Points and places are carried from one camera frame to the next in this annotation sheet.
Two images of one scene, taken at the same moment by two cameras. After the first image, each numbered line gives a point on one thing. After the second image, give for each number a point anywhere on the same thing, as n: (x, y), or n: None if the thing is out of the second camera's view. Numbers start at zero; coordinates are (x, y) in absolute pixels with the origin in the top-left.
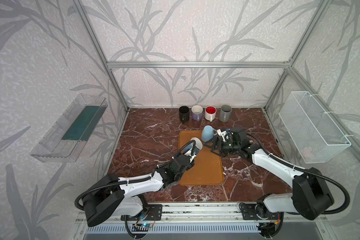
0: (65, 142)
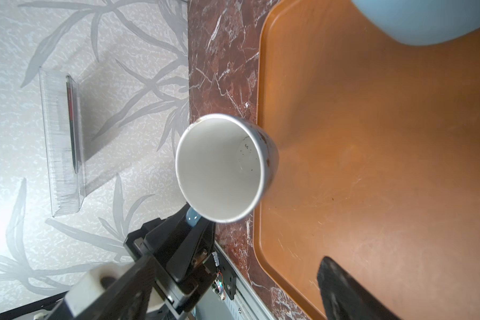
0: (61, 102)
